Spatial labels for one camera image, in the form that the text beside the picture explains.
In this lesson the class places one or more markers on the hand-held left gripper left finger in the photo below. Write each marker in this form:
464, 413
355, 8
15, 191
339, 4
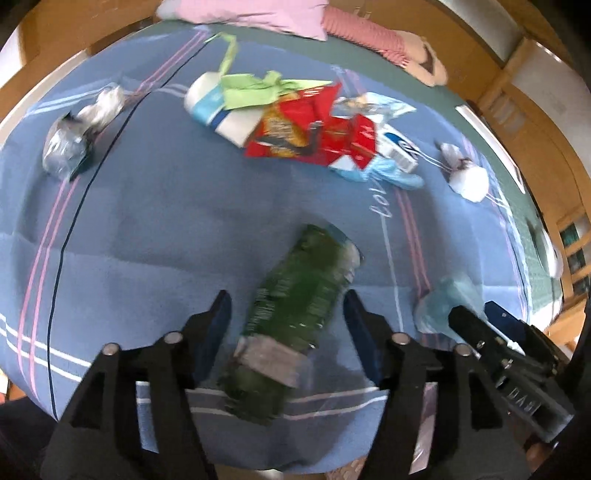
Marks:
217, 323

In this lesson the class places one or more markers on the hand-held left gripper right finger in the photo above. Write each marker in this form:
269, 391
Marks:
360, 323

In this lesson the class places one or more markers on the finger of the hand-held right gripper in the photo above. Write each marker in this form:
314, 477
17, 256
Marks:
475, 330
505, 321

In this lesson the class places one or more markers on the light blue plastic wrapper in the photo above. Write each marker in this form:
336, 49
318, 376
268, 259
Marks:
438, 304

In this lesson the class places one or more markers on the green snack tube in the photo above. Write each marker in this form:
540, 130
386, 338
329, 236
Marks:
300, 295

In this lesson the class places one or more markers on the white round device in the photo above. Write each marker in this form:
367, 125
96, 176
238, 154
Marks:
549, 254

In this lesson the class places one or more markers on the blue striped blanket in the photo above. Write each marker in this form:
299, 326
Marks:
161, 207

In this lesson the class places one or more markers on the light blue crumpled plastic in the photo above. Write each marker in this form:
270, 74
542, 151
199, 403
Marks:
388, 174

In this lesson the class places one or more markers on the long white flat bar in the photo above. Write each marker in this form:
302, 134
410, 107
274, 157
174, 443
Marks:
489, 143

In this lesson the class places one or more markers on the white barcode box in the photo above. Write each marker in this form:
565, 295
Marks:
399, 147

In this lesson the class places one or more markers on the red snack bag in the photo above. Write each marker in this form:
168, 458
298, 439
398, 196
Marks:
300, 134

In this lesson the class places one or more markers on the clear blue-printed plastic packet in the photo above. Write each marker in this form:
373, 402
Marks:
369, 106

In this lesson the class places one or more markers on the white blue paper cup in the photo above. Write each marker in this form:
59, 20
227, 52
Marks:
207, 99

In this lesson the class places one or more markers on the silver foil packet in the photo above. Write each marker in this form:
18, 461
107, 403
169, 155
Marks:
64, 147

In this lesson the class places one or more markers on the light green paper wrapper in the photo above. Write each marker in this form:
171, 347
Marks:
249, 90

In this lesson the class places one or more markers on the red striped plush doll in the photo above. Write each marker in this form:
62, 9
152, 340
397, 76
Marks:
369, 34

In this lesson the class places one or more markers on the pink pillow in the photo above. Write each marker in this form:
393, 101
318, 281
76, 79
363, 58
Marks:
244, 14

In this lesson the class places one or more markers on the wooden headboard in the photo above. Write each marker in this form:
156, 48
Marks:
55, 27

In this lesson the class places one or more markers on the wooden bed side frame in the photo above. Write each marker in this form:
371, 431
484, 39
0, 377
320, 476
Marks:
535, 129

